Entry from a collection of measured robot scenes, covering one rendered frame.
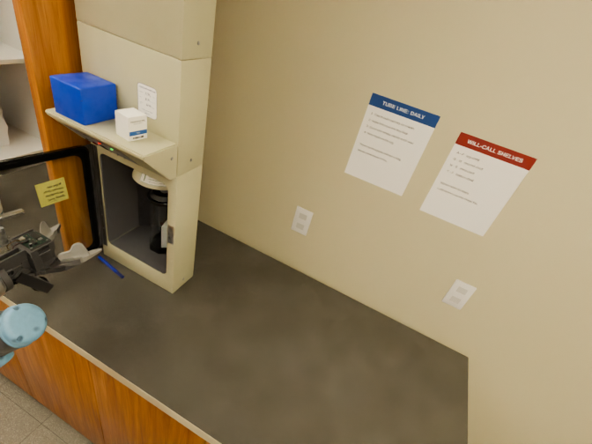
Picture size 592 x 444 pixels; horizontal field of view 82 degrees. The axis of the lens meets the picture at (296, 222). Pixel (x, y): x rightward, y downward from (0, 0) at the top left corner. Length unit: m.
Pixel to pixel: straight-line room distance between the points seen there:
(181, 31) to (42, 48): 0.39
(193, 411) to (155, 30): 0.94
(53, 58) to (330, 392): 1.20
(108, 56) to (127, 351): 0.80
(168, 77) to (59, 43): 0.34
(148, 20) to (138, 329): 0.85
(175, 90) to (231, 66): 0.45
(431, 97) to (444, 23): 0.18
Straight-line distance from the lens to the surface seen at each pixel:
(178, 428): 1.23
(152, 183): 1.10
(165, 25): 0.89
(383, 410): 1.20
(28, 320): 0.80
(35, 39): 1.11
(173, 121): 0.93
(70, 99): 1.00
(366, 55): 1.12
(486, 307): 1.39
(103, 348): 1.18
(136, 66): 0.97
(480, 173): 1.15
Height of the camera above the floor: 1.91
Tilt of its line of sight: 34 degrees down
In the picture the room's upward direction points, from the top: 16 degrees clockwise
